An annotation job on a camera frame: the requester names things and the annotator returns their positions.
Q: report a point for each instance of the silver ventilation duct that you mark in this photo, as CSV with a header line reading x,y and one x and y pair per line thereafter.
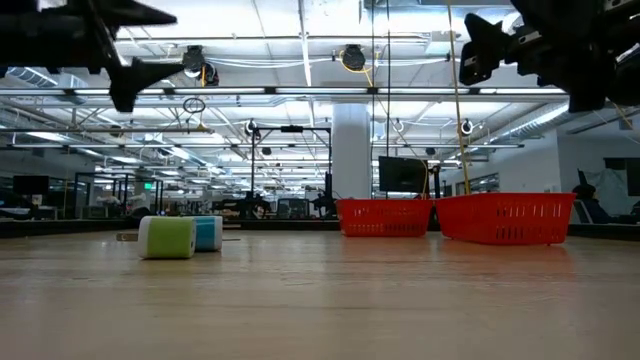
x,y
530,129

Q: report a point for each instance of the black metal station frame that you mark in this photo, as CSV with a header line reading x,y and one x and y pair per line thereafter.
x,y
252,170

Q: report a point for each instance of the black background robot arm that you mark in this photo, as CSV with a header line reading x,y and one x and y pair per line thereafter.
x,y
327,202
250,205

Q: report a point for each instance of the teal white wall charger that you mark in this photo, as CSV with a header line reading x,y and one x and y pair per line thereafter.
x,y
209,233

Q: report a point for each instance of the long LED light bar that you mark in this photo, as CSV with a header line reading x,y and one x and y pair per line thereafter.
x,y
320,91

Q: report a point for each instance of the black stand pole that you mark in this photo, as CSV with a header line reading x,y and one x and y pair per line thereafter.
x,y
436,185

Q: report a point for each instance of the white building column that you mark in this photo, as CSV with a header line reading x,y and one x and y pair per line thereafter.
x,y
350,160

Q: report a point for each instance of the red slotted plastic basket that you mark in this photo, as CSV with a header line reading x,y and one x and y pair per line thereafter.
x,y
385,220
505,220

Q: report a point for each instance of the small black monitor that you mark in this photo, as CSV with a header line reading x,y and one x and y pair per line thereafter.
x,y
30,185

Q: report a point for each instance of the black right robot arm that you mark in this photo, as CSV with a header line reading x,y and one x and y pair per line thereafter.
x,y
627,80

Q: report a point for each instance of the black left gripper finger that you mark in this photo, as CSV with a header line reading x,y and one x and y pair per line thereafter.
x,y
125,14
130,80

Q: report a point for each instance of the green white wall charger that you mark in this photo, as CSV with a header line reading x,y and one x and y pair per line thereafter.
x,y
167,237

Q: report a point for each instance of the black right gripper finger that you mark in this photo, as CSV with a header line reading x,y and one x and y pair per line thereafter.
x,y
540,12
482,52

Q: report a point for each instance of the person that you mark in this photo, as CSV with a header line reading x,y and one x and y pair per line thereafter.
x,y
595,207

